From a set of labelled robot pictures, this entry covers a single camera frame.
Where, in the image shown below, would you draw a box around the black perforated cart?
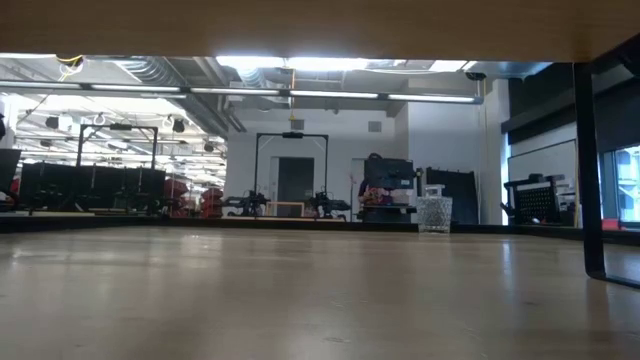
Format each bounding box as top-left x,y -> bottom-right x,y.
503,173 -> 574,227

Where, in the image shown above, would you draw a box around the yellow white ceiling cables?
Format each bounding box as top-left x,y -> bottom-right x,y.
55,53 -> 85,76

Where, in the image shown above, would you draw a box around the dark grey door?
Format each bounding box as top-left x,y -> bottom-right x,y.
277,157 -> 315,204

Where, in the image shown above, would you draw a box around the long ceiling light bar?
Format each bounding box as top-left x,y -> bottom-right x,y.
0,79 -> 485,105

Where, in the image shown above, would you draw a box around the window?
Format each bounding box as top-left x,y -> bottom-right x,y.
604,130 -> 640,224

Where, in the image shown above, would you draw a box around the black flat monitor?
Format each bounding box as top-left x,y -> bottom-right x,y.
363,153 -> 415,190

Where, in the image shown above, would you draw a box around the grey spiral ceiling duct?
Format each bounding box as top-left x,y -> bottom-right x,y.
112,57 -> 249,136
237,67 -> 281,91

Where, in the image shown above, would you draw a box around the black cart table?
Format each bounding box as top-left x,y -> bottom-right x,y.
359,202 -> 419,224

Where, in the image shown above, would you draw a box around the small background wooden shelf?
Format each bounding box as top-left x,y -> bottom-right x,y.
264,200 -> 305,218

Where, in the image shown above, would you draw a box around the black leaning board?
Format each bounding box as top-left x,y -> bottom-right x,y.
424,167 -> 480,226

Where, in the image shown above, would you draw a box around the dark monitor screen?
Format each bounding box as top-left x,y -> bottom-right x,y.
0,147 -> 22,197

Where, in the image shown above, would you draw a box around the white wall board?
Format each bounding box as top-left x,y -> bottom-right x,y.
507,139 -> 576,201

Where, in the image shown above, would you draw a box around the clear small diamond-cut jar vase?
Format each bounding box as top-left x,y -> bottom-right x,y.
415,183 -> 454,234

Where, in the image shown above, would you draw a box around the red tool cabinet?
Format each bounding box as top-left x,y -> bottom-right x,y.
200,187 -> 225,219
163,178 -> 190,217

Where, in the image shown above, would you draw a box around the wooden shelf black metal legs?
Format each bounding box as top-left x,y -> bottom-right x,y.
0,0 -> 640,290

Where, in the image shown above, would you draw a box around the yellow hanging ceiling cord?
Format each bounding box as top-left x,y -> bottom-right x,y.
288,69 -> 297,124

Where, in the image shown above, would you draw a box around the black partition panels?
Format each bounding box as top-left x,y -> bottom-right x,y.
19,162 -> 167,214

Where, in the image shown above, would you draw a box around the black window blind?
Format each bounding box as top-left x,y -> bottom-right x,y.
602,82 -> 640,154

